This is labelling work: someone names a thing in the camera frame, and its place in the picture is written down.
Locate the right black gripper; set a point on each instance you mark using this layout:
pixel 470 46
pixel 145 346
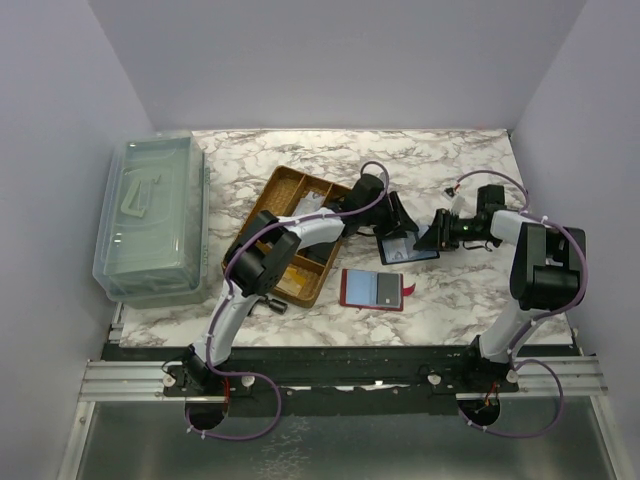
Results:
pixel 444 229

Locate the gold cards in tray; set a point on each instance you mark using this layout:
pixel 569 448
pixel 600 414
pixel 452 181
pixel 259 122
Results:
pixel 292 282

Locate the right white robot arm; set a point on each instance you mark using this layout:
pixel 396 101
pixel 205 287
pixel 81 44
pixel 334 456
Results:
pixel 549 272

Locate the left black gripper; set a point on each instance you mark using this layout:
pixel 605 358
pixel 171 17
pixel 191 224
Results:
pixel 393 212

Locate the clear plastic storage box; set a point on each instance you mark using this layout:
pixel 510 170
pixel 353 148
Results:
pixel 151 247

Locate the grey VIP card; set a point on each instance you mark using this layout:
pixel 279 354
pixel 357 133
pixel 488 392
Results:
pixel 389 290

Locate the black card holder in tray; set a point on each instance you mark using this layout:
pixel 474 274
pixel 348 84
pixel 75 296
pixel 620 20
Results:
pixel 319 253

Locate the black T-shaped tool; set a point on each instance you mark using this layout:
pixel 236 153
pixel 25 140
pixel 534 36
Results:
pixel 276 305

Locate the silver cards in tray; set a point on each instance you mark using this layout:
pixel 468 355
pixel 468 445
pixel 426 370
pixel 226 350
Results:
pixel 308 205

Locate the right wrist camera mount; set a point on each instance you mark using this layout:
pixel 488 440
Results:
pixel 457 201

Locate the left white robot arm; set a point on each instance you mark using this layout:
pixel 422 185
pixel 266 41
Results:
pixel 214 346

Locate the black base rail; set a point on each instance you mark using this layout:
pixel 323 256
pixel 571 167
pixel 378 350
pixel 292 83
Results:
pixel 361 380

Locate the red card holder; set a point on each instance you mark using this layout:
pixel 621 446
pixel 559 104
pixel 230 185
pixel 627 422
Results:
pixel 358 290

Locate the aluminium frame rail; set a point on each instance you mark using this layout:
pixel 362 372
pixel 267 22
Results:
pixel 124 381

